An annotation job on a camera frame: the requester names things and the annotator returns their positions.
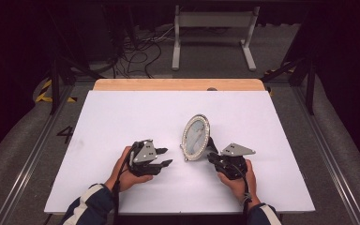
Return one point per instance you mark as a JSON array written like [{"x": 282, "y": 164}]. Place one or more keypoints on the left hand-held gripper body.
[{"x": 145, "y": 156}]

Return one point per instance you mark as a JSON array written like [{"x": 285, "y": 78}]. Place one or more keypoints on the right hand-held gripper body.
[{"x": 231, "y": 165}]

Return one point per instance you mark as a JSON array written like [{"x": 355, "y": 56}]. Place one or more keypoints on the oval silver picture frame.
[{"x": 195, "y": 137}]

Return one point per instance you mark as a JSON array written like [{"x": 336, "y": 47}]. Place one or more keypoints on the person's right hand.
[{"x": 242, "y": 187}]

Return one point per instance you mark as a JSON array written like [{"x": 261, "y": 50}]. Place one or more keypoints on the person's left hand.
[{"x": 123, "y": 178}]

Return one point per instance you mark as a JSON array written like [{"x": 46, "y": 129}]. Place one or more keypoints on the white board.
[{"x": 122, "y": 118}]

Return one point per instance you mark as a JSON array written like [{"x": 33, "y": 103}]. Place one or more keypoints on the dark table grommet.
[{"x": 212, "y": 89}]

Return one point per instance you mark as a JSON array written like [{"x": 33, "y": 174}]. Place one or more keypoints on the wooden table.
[{"x": 168, "y": 84}]

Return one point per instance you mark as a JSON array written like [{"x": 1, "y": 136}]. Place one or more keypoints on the black metal stand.
[
  {"x": 55, "y": 90},
  {"x": 310, "y": 90}
]

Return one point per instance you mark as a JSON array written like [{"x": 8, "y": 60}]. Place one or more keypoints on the yellow black floor tape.
[{"x": 43, "y": 98}]

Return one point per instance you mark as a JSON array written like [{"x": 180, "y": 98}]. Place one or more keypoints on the aluminium rail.
[
  {"x": 328, "y": 156},
  {"x": 28, "y": 165}
]

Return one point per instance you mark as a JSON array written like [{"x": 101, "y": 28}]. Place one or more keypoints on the white metal desk frame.
[{"x": 215, "y": 19}]

